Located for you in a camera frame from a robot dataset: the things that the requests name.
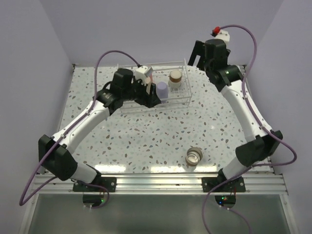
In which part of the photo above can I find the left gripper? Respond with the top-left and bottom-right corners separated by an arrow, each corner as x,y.
122,76 -> 161,108

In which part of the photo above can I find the purple plastic cup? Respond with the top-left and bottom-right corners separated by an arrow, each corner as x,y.
156,81 -> 169,103

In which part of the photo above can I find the cream metal cup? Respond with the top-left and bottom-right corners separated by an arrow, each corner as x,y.
168,70 -> 182,89
185,147 -> 203,166

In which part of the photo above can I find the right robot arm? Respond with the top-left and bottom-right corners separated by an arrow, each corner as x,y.
188,39 -> 283,192

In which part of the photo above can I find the left round controller board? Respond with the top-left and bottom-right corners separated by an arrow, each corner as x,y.
82,195 -> 104,208

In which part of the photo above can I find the round controller board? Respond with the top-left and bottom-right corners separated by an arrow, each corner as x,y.
82,195 -> 104,208
214,195 -> 236,208

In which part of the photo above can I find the right round controller board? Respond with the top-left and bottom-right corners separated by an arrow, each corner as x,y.
214,195 -> 236,208

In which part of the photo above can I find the clear wire dish rack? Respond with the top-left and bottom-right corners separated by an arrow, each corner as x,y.
121,60 -> 192,114

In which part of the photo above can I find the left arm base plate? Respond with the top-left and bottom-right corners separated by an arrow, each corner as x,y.
72,177 -> 117,193

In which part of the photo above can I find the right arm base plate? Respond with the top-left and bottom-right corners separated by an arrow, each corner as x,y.
201,176 -> 246,193

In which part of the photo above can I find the aluminium front rail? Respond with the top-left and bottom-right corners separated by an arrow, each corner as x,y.
30,172 -> 290,195

